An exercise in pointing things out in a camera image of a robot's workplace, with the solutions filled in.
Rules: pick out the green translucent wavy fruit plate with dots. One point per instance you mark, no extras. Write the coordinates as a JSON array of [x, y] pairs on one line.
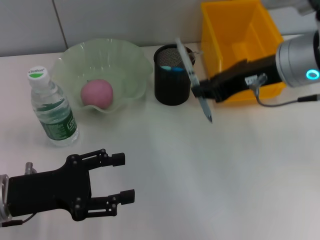
[[100, 57]]

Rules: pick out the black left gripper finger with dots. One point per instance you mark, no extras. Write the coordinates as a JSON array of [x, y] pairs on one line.
[[105, 160], [110, 202]]

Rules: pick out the pink peach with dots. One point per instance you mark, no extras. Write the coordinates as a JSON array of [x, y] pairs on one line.
[[97, 93]]

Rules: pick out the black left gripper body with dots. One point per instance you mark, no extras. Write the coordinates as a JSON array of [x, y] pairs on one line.
[[47, 192]]

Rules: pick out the blue scissors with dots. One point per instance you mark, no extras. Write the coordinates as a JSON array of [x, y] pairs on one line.
[[172, 68]]

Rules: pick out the clear water bottle green label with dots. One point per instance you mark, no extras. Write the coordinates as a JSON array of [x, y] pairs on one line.
[[55, 120]]

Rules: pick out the silver grey pen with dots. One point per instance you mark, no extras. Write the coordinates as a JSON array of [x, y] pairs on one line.
[[192, 77]]

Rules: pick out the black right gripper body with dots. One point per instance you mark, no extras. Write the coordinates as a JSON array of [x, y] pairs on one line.
[[245, 77]]

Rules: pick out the yellow plastic bin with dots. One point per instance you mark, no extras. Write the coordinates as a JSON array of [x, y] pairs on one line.
[[240, 30]]

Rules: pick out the black mesh pen holder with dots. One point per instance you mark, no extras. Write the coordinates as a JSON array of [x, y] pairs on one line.
[[170, 87]]

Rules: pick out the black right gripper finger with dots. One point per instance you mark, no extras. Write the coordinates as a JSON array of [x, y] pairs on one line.
[[202, 88]]

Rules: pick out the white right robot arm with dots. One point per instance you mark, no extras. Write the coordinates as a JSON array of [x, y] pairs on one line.
[[300, 57]]

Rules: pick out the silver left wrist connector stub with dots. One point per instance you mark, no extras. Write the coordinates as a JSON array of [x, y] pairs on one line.
[[29, 168]]

